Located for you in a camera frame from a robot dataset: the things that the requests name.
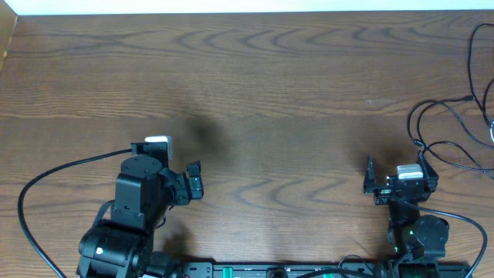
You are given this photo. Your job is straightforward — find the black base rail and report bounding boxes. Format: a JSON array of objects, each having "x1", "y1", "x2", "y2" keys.
[{"x1": 179, "y1": 255, "x2": 471, "y2": 278}]

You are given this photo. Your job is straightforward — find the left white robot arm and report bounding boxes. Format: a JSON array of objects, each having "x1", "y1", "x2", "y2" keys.
[{"x1": 76, "y1": 140, "x2": 204, "y2": 277}]

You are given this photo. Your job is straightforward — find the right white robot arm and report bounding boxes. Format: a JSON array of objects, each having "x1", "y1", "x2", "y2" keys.
[{"x1": 363, "y1": 155, "x2": 449, "y2": 277}]

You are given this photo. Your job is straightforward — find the black usb cable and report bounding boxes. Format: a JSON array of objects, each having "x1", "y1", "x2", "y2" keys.
[{"x1": 406, "y1": 22, "x2": 494, "y2": 173}]

